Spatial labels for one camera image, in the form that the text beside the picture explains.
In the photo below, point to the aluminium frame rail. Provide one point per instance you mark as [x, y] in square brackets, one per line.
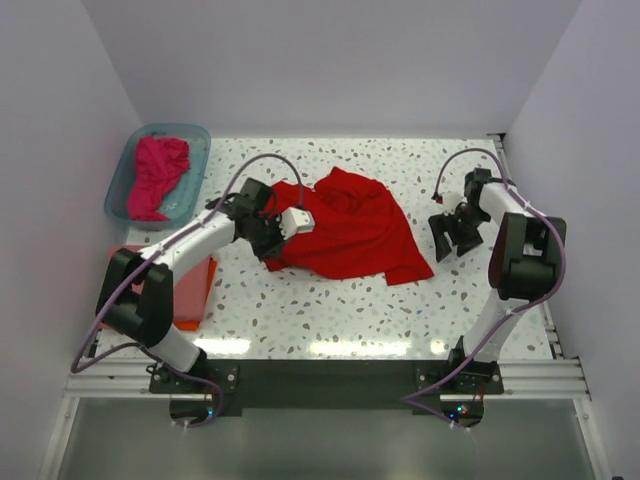
[523, 379]

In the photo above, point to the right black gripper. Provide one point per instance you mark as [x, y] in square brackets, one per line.
[458, 226]

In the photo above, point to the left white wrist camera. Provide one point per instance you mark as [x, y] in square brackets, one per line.
[296, 221]

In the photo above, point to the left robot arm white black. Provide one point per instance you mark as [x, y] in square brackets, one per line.
[137, 296]

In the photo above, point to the pink folded t-shirt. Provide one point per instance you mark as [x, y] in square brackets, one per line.
[135, 288]

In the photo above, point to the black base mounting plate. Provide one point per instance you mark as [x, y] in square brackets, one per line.
[229, 387]

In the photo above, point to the teal plastic bin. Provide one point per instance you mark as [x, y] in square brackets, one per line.
[180, 203]

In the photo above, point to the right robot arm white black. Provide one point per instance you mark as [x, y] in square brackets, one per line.
[526, 267]

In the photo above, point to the orange folded t-shirt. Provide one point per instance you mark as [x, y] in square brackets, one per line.
[191, 294]

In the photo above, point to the red t-shirt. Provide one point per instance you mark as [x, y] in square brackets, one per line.
[360, 230]

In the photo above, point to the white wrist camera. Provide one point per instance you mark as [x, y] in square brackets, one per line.
[296, 221]
[447, 200]

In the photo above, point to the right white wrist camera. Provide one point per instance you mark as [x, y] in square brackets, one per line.
[447, 200]

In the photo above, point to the magenta crumpled t-shirt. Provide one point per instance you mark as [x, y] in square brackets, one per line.
[160, 163]

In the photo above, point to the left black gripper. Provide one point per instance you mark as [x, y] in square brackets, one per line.
[270, 245]

